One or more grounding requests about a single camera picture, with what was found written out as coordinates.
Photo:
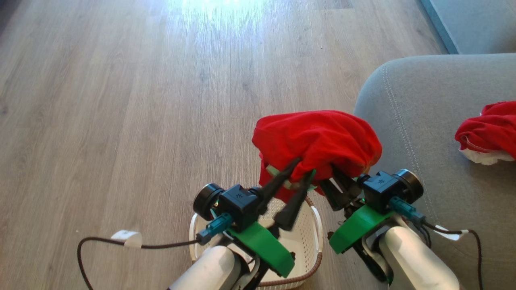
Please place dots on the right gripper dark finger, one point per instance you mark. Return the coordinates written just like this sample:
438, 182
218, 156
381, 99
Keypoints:
333, 195
347, 183

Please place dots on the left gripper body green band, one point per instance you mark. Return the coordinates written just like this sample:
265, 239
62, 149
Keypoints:
268, 247

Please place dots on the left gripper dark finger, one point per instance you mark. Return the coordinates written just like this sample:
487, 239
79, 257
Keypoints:
278, 181
294, 205

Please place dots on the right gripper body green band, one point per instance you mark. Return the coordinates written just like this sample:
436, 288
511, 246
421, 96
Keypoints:
358, 229

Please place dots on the red jersey with white trim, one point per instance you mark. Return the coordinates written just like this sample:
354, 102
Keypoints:
318, 141

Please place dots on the red and white garment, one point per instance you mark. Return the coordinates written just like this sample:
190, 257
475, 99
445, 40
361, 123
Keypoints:
492, 129

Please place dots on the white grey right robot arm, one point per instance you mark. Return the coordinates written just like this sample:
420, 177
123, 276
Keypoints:
415, 262

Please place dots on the white plastic basket brown rim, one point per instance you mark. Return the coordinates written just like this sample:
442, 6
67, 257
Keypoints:
304, 237

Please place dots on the black round right gripper motor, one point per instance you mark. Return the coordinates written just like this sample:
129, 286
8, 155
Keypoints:
412, 185

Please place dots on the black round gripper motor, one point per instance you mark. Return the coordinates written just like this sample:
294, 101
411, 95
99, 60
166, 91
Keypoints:
412, 185
205, 200

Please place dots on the black round left gripper motor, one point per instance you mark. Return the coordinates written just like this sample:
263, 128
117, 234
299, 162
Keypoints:
205, 200

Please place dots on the grey fabric sofa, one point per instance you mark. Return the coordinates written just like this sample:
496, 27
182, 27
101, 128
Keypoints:
435, 121

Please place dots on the grey-blue upholstered furniture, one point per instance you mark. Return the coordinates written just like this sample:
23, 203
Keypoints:
475, 20

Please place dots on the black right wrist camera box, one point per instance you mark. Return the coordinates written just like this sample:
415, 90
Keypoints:
381, 191

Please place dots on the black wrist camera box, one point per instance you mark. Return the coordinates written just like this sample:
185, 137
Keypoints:
240, 203
381, 191

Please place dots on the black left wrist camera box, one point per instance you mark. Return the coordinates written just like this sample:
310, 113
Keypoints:
240, 203

